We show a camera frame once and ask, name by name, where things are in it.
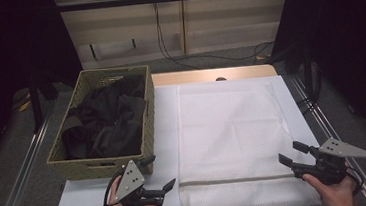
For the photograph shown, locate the black wall cable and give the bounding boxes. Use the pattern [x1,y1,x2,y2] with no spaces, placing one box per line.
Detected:
[152,0,277,73]

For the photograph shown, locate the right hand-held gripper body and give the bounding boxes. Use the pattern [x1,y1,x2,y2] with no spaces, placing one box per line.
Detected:
[289,134,366,189]

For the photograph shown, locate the hand-held gripper cable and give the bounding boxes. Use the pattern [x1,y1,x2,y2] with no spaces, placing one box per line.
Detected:
[98,169,129,206]
[345,164,366,197]

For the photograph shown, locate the small yellow object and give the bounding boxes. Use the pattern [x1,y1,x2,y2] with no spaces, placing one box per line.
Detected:
[15,90,34,113]

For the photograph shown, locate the left hand-held gripper cable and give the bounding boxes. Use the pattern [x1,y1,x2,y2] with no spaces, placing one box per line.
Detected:
[98,169,129,206]

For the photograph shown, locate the person's right hand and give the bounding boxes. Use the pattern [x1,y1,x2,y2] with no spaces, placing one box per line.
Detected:
[301,163,359,206]

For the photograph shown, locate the metal floor rail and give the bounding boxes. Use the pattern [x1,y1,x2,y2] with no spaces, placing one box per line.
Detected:
[0,100,63,206]
[288,70,366,206]

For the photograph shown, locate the black floor cable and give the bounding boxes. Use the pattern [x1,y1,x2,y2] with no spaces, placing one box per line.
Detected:
[295,94,323,117]

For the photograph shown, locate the white mesh laundry bag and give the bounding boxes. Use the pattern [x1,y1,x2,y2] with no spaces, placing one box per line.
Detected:
[168,73,324,206]

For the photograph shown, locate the black garment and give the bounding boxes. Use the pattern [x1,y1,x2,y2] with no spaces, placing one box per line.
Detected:
[56,73,153,163]

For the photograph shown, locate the black metal stand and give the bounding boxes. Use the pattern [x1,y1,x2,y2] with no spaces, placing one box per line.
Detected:
[295,0,322,103]
[26,70,62,134]

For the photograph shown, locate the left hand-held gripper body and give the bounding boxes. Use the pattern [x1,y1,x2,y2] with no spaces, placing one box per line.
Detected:
[110,156,165,206]

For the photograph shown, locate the white table mat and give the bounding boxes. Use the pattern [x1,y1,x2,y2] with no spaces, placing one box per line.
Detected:
[43,72,325,206]

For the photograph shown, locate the green woven basket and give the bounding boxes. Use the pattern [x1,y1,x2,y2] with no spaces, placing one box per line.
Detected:
[38,64,162,184]

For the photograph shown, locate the right hand-held gripper cable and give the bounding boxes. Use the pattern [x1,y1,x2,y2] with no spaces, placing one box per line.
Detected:
[345,164,366,197]

